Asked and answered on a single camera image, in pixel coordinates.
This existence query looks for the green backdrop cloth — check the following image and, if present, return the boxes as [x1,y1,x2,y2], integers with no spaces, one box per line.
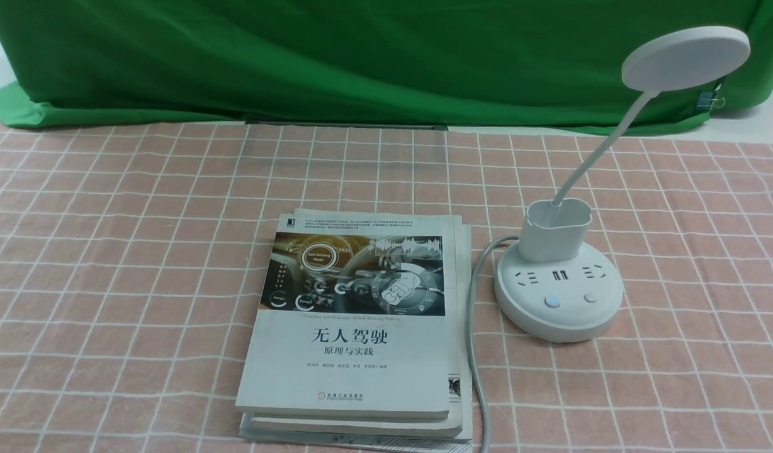
[0,1,773,135]

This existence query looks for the blue binder clip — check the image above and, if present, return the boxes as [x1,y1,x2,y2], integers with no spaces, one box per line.
[694,78,726,114]

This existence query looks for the top white self-driving book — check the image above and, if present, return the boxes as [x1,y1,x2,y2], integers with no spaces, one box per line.
[235,214,458,420]

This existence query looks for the pink checkered tablecloth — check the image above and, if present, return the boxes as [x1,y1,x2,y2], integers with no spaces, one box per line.
[0,124,773,452]

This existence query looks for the bottom white book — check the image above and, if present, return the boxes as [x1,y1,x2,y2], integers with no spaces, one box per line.
[239,223,474,452]

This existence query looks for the grey lamp power cable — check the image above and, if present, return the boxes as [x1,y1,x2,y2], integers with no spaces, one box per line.
[465,235,520,453]

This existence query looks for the white desk lamp with sockets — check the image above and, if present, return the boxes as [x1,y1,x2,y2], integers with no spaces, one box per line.
[495,26,751,344]

